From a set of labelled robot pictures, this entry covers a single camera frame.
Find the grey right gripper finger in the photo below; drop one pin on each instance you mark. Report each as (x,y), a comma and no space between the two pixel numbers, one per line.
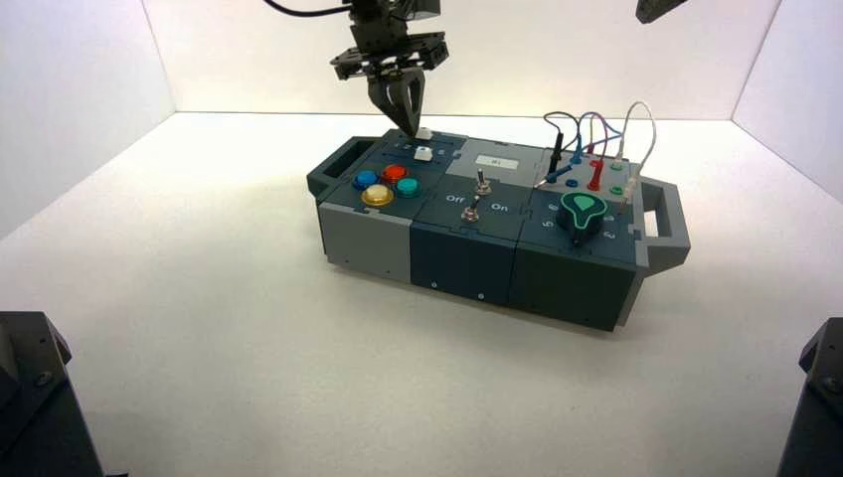
(662,2)
(649,14)

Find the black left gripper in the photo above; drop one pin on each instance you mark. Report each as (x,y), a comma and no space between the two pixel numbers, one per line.
(382,39)

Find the red push button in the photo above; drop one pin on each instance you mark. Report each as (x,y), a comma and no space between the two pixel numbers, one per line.
(395,173)

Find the blue push button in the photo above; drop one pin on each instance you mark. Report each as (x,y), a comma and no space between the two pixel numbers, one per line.
(364,179)

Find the teal green push button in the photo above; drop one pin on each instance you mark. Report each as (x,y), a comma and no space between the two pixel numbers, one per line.
(407,187)

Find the yellow push button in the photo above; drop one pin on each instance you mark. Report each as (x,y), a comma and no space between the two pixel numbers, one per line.
(377,195)

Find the white display label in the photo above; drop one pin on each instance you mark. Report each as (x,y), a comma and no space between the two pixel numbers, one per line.
(497,160)

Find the dark blue grey task box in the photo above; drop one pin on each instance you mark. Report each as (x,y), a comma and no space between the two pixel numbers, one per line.
(461,257)

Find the green teardrop rotary knob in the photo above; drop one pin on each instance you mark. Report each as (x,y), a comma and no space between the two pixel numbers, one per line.
(579,214)

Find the metal toggle switch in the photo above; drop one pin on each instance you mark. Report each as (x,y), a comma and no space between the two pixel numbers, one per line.
(483,183)
(471,212)

